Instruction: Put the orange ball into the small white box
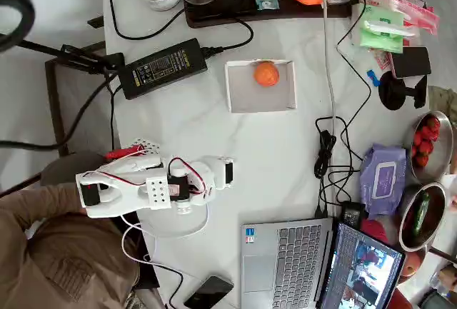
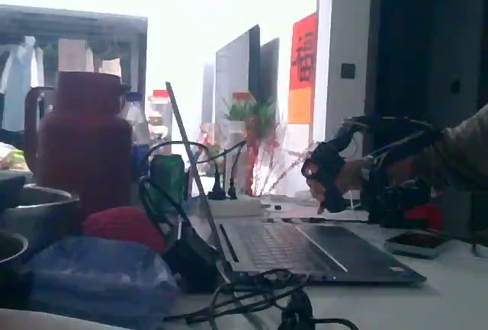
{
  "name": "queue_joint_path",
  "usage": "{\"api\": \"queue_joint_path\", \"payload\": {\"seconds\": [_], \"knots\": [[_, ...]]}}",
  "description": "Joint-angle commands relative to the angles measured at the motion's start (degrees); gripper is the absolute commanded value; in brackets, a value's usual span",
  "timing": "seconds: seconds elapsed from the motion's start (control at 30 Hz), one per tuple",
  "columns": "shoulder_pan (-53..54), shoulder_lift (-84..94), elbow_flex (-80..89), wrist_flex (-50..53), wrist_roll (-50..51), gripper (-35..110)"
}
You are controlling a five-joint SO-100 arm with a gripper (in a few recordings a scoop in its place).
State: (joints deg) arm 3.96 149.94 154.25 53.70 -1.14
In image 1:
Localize orange fruit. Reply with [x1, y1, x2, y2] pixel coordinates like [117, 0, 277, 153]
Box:
[253, 61, 280, 88]

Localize white cardboard box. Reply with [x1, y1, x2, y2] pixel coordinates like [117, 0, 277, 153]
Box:
[224, 59, 298, 115]

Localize perforated white plate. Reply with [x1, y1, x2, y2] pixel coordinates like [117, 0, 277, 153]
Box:
[128, 138, 161, 153]

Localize red robot clamp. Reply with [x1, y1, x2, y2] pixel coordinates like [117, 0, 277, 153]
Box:
[104, 147, 144, 161]

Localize large black power brick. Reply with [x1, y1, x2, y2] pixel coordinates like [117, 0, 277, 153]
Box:
[117, 37, 209, 101]

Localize black smartphone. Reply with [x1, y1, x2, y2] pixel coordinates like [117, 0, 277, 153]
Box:
[183, 275, 236, 309]

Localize silver laptop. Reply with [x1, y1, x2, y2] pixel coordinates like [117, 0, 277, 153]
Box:
[239, 217, 407, 309]

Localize black power brick lead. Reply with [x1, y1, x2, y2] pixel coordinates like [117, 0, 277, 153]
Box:
[199, 17, 255, 57]

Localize round grey stool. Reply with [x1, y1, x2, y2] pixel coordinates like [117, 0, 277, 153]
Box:
[39, 151, 108, 191]

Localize small black power adapter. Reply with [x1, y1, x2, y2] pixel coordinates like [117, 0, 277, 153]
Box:
[340, 200, 368, 230]

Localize dark wooden tray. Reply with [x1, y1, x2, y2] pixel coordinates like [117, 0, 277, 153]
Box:
[183, 0, 360, 29]

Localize dark wooden chair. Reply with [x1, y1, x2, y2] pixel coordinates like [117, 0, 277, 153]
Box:
[44, 16, 121, 158]

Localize red fabric pouch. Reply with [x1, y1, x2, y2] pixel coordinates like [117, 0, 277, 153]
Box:
[359, 218, 389, 245]

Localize wet wipes pack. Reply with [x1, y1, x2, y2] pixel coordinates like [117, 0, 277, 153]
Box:
[358, 143, 408, 220]

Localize teal candy wrapper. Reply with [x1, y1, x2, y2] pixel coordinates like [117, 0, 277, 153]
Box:
[254, 0, 280, 11]

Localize person in brown jacket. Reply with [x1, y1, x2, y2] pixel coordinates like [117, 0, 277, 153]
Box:
[0, 183, 141, 309]

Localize blue clip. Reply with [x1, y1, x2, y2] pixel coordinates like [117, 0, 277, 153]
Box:
[366, 69, 382, 88]

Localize black phone stand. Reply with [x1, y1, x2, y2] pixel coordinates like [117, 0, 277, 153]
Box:
[377, 71, 428, 111]

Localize red white packet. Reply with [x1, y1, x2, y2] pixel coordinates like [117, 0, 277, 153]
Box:
[369, 47, 396, 71]

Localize green cucumber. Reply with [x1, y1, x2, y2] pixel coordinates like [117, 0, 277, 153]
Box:
[411, 191, 432, 238]

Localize green tissue pack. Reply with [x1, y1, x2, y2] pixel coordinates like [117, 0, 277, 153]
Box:
[358, 4, 418, 54]

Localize red apple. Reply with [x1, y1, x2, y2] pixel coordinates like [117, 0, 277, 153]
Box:
[401, 250, 423, 278]

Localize dark red thermos jug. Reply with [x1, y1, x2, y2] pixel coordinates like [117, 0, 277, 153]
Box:
[387, 287, 422, 309]

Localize black phone on stand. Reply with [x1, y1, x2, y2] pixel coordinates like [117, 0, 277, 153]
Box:
[390, 46, 432, 79]

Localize stainless steel bowl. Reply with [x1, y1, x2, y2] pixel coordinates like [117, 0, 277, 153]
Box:
[403, 110, 455, 184]
[397, 181, 448, 253]

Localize olive patterned garment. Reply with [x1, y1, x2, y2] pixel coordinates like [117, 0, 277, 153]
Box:
[427, 86, 457, 128]

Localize printed plastic bag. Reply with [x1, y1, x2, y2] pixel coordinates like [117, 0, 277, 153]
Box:
[358, 0, 441, 36]

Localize thin black usb cable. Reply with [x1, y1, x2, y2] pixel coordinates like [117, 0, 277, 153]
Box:
[149, 261, 185, 309]

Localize white usb cable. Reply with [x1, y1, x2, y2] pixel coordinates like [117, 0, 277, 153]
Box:
[119, 201, 211, 265]

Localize black cable bundle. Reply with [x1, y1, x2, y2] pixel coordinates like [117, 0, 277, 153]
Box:
[313, 116, 363, 219]

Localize thick black cable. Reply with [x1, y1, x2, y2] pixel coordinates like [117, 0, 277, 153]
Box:
[0, 73, 121, 152]

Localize thick white cable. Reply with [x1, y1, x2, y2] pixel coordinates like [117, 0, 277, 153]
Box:
[316, 0, 339, 135]

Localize black mains cable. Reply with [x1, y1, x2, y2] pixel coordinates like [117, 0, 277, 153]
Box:
[108, 0, 186, 41]

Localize black gooseneck hose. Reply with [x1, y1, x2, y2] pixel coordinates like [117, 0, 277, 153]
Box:
[0, 0, 36, 53]

